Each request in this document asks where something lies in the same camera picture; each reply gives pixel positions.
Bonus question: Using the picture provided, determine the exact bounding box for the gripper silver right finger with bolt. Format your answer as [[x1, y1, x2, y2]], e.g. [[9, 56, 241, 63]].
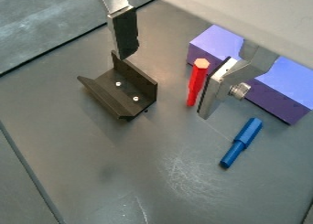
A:
[[196, 39, 278, 119]]

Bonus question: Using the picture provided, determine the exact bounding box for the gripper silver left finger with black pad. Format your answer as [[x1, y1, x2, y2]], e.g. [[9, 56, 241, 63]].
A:
[[99, 0, 139, 59]]

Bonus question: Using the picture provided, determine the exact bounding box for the blue hexagonal peg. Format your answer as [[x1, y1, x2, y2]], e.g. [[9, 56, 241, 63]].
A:
[[221, 118, 263, 168]]

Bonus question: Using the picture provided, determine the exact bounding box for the black angled fixture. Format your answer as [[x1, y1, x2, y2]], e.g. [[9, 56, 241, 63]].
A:
[[77, 51, 158, 121]]

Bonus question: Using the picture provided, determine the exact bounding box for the red hexagonal peg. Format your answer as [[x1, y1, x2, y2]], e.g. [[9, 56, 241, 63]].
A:
[[187, 59, 210, 106]]

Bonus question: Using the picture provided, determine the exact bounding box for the purple base block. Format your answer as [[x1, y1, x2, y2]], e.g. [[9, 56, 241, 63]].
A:
[[187, 26, 313, 125]]

